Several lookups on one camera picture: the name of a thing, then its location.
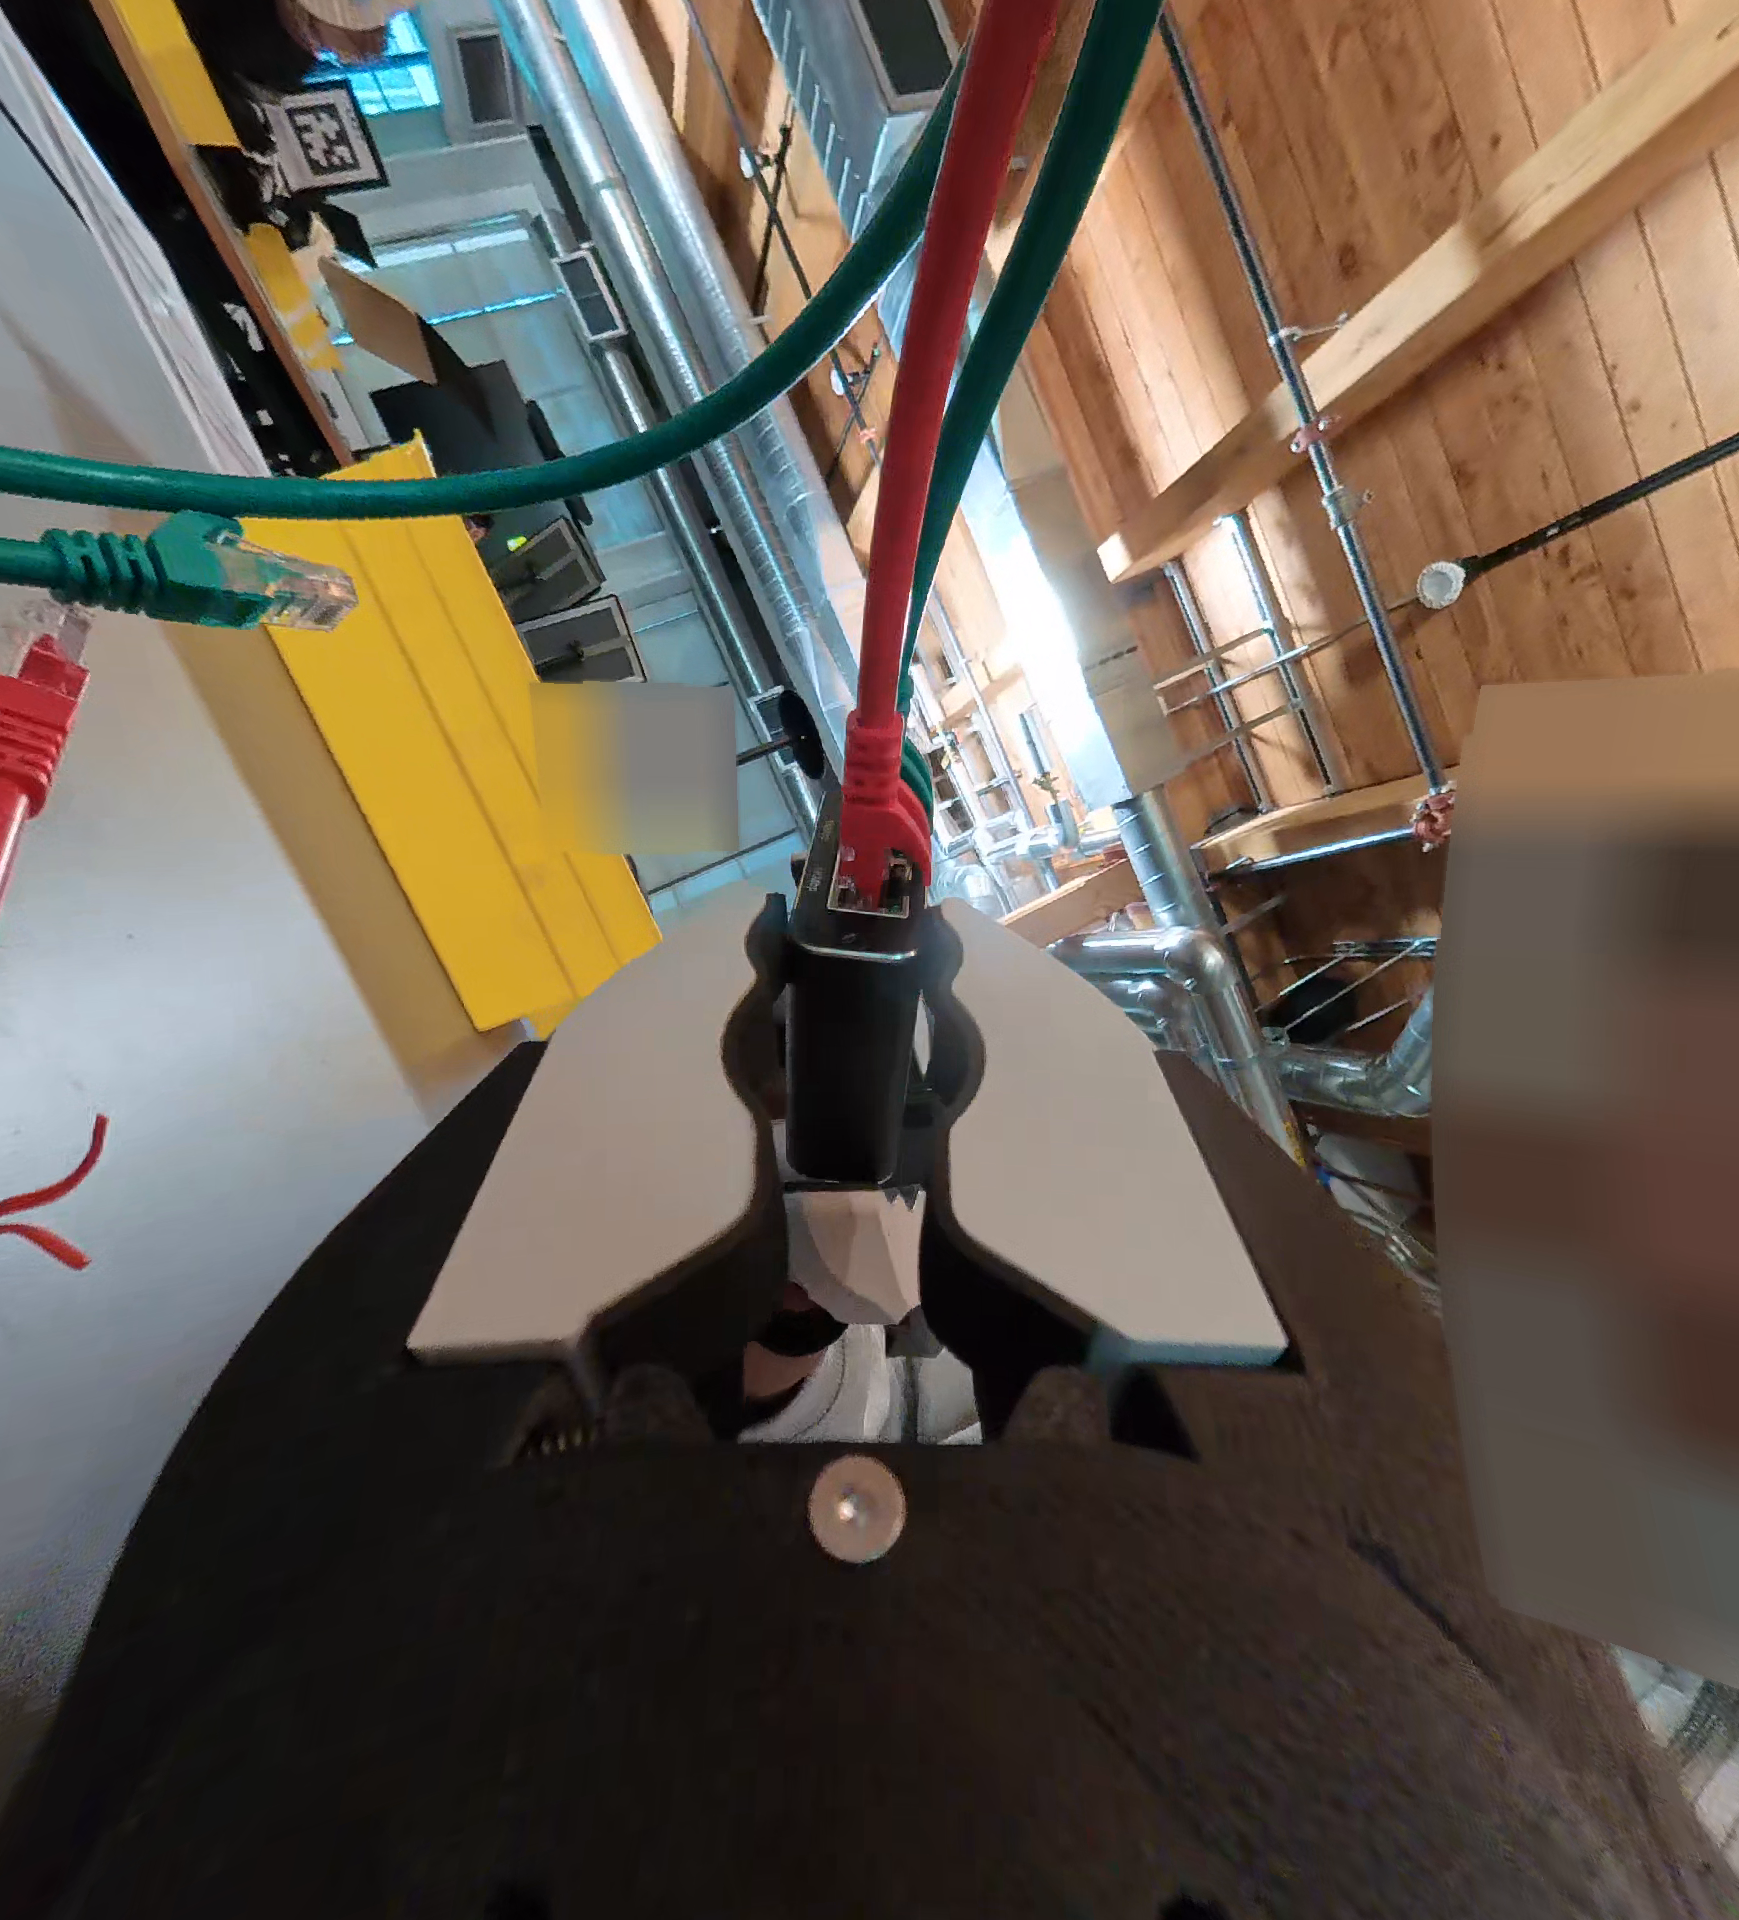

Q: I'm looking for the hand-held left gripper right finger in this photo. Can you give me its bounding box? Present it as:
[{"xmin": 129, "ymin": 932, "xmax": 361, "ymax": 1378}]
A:
[{"xmin": 921, "ymin": 899, "xmax": 1289, "ymax": 1365}]

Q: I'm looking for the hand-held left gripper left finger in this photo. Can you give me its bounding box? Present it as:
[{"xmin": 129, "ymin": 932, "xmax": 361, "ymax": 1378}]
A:
[{"xmin": 404, "ymin": 897, "xmax": 788, "ymax": 1365}]

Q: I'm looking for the black ethernet splitter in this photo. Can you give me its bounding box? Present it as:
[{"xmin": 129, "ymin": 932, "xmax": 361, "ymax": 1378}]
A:
[{"xmin": 779, "ymin": 795, "xmax": 945, "ymax": 1186}]

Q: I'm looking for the yellow plastic bin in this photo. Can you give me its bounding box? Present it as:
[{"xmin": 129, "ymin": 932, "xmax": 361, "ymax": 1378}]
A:
[{"xmin": 155, "ymin": 434, "xmax": 661, "ymax": 1035}]

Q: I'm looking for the green ethernet cable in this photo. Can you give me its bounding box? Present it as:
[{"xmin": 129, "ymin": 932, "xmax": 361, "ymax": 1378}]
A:
[{"xmin": 0, "ymin": 0, "xmax": 1169, "ymax": 890}]

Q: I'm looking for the red ethernet cable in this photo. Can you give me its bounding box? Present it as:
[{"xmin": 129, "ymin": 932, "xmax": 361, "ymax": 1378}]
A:
[{"xmin": 0, "ymin": 0, "xmax": 1074, "ymax": 1113}]

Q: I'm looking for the grey desk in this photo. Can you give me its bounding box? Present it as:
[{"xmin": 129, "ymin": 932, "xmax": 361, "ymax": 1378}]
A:
[{"xmin": 0, "ymin": 0, "xmax": 540, "ymax": 1920}]

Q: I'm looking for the silver ventilation duct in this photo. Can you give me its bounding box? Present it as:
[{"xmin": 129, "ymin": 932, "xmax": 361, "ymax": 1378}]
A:
[{"xmin": 495, "ymin": 0, "xmax": 871, "ymax": 842}]

